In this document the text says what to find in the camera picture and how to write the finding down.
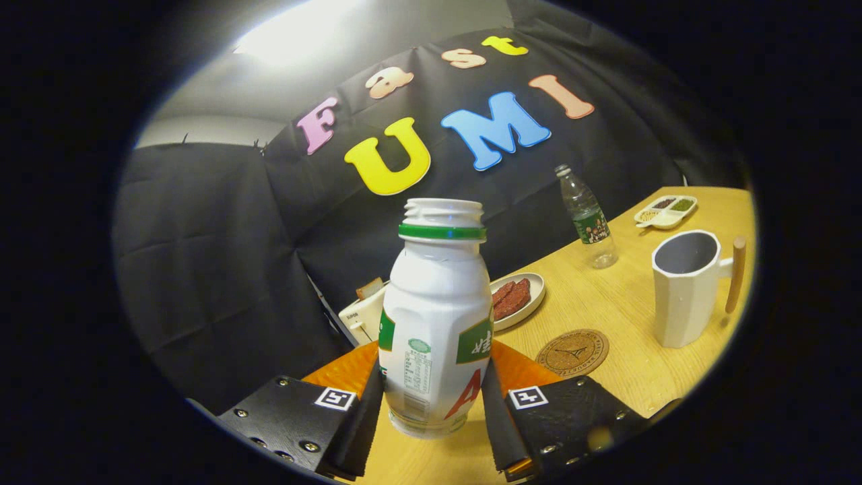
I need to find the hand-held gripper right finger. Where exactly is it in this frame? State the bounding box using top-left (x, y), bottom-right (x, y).
top-left (482, 340), bottom-right (651, 482)

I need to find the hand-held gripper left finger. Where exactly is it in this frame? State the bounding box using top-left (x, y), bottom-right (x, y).
top-left (217, 340), bottom-right (385, 482)

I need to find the round cork coaster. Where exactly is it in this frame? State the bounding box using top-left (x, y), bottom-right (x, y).
top-left (536, 329), bottom-right (610, 378)

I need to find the white juice bottle green label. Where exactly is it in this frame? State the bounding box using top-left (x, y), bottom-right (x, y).
top-left (378, 198), bottom-right (496, 440)

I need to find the white cup wooden handle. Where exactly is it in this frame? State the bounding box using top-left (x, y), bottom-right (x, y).
top-left (651, 230), bottom-right (747, 349)

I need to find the clear plastic water bottle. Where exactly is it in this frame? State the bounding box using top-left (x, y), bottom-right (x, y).
top-left (554, 164), bottom-right (619, 269)

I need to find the white toaster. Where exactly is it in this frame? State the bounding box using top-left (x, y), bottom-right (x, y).
top-left (338, 283), bottom-right (390, 348)

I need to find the white oval plate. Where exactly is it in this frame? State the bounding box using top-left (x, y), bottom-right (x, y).
top-left (490, 272), bottom-right (546, 332)

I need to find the wooden table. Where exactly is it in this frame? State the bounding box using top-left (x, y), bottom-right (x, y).
top-left (356, 187), bottom-right (758, 485)

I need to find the black backdrop cloth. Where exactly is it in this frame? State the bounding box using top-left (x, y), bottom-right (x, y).
top-left (111, 0), bottom-right (748, 415)

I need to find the white divided tray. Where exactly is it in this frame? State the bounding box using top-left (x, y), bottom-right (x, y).
top-left (634, 195), bottom-right (698, 230)

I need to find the ceiling light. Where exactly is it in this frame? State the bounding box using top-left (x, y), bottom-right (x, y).
top-left (232, 0), bottom-right (364, 66)

